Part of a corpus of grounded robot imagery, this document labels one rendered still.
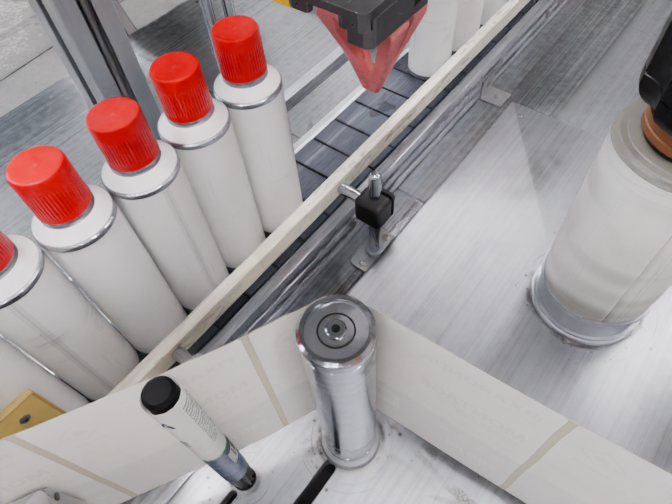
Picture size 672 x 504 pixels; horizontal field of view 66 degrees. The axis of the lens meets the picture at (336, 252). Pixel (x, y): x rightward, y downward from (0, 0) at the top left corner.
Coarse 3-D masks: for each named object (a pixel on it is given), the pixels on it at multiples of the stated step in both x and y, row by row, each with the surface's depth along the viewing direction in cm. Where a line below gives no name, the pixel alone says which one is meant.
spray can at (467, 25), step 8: (464, 0) 59; (472, 0) 59; (480, 0) 60; (464, 8) 60; (472, 8) 60; (480, 8) 61; (464, 16) 60; (472, 16) 61; (480, 16) 62; (456, 24) 61; (464, 24) 61; (472, 24) 62; (456, 32) 62; (464, 32) 62; (472, 32) 63; (456, 40) 63; (464, 40) 63; (456, 48) 64
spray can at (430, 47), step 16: (432, 0) 54; (448, 0) 54; (432, 16) 56; (448, 16) 56; (416, 32) 58; (432, 32) 57; (448, 32) 58; (416, 48) 60; (432, 48) 59; (448, 48) 59; (416, 64) 61; (432, 64) 60
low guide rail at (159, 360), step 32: (512, 0) 65; (480, 32) 61; (448, 64) 58; (416, 96) 55; (384, 128) 53; (352, 160) 51; (320, 192) 48; (288, 224) 47; (256, 256) 45; (224, 288) 43; (192, 320) 42; (160, 352) 40; (128, 384) 39
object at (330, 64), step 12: (336, 48) 53; (324, 60) 52; (336, 60) 52; (348, 60) 54; (312, 72) 51; (324, 72) 52; (300, 84) 50; (312, 84) 51; (288, 96) 49; (300, 96) 51; (288, 108) 50
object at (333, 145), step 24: (408, 72) 63; (360, 96) 61; (384, 96) 61; (408, 96) 61; (336, 120) 60; (360, 120) 59; (384, 120) 59; (312, 144) 57; (336, 144) 57; (360, 144) 57; (312, 168) 55; (336, 168) 55; (312, 192) 53
